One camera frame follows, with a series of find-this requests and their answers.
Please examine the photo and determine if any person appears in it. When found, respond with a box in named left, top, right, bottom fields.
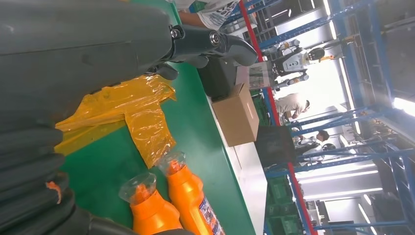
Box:
left=292, top=129, right=330, bottom=153
left=172, top=0, right=242, bottom=31
left=276, top=93, right=311, bottom=120

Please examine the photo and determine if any black zippered case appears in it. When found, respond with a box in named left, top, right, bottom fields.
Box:
left=197, top=58, right=237, bottom=101

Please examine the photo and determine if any brown cardboard box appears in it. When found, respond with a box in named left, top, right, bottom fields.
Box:
left=211, top=83, right=260, bottom=147

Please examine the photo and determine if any white table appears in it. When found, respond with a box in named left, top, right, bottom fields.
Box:
left=207, top=97, right=270, bottom=235

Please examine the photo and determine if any green crate stack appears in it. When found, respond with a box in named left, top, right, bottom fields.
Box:
left=264, top=176, right=305, bottom=235

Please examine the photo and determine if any blue shelving rack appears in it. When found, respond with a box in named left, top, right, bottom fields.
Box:
left=224, top=0, right=415, bottom=235

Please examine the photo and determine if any ceiling light tube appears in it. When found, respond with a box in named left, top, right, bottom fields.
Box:
left=392, top=97, right=415, bottom=118

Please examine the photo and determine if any red rack post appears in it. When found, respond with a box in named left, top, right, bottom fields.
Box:
left=238, top=0, right=319, bottom=235

